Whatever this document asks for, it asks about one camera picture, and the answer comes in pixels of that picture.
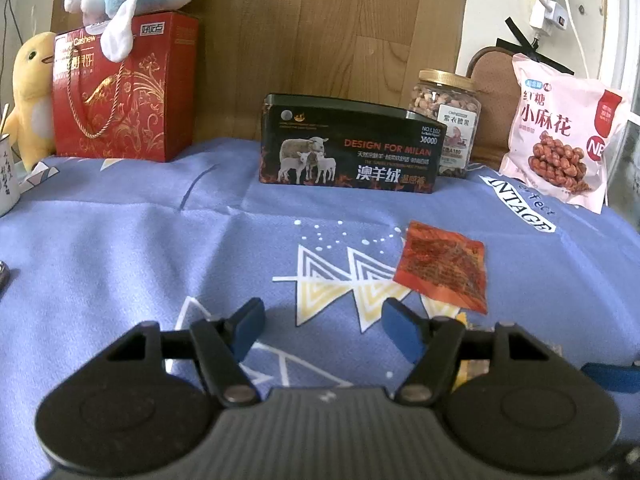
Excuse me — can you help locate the blue printed bed sheet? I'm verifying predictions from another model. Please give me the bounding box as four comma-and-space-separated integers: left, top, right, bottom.
0, 135, 640, 480

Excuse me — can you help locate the black wall tape strip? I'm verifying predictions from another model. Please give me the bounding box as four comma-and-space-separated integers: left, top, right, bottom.
504, 16, 540, 52

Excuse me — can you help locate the pink snack bag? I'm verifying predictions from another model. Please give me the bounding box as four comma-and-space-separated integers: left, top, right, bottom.
499, 52, 632, 215

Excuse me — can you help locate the brown chair back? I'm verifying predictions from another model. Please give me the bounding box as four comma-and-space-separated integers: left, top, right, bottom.
467, 46, 517, 165

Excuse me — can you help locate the wooden headboard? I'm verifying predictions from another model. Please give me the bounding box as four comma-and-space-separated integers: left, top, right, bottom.
50, 0, 474, 166

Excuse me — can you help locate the orange snack packet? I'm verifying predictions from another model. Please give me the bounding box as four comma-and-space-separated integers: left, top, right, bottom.
393, 220, 488, 314

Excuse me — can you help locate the white cable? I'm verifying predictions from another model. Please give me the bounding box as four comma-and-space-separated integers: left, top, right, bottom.
559, 0, 603, 82

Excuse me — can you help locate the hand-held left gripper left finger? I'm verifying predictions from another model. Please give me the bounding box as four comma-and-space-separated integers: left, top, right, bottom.
106, 297, 266, 407

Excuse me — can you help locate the yellow duck plush toy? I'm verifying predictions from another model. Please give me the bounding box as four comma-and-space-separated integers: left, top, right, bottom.
4, 31, 60, 172

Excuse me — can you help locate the red gift bag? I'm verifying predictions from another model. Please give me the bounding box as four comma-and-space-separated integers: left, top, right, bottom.
52, 10, 200, 163

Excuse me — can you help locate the yellow snack packet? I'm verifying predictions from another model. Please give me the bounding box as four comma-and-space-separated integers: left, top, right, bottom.
451, 310, 565, 392

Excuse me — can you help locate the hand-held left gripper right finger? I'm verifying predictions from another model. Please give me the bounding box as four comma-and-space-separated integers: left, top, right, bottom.
381, 297, 572, 405

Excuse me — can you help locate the clear nut jar gold lid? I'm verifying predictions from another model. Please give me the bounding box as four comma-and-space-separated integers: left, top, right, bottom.
409, 69, 483, 180

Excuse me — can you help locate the white mug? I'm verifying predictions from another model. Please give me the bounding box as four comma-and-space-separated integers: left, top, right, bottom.
0, 132, 22, 217

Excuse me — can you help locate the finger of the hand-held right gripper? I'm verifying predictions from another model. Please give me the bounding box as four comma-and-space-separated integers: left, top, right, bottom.
581, 361, 640, 394

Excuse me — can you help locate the black metal tin box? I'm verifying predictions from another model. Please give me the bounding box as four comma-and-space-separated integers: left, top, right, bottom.
258, 93, 441, 195

